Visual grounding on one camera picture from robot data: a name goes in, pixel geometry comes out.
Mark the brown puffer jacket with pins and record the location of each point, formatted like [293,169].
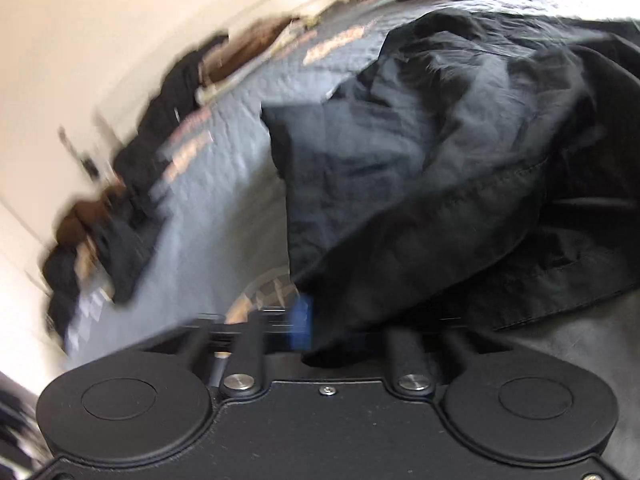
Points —
[82,220]

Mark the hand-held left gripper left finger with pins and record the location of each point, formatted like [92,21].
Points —
[302,322]

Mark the grey printed bed quilt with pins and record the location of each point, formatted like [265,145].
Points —
[225,195]

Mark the black shorts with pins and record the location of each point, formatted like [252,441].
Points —
[425,170]

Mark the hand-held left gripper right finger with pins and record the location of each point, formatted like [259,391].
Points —
[407,355]

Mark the black jacket with white logo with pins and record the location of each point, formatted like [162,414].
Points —
[120,255]

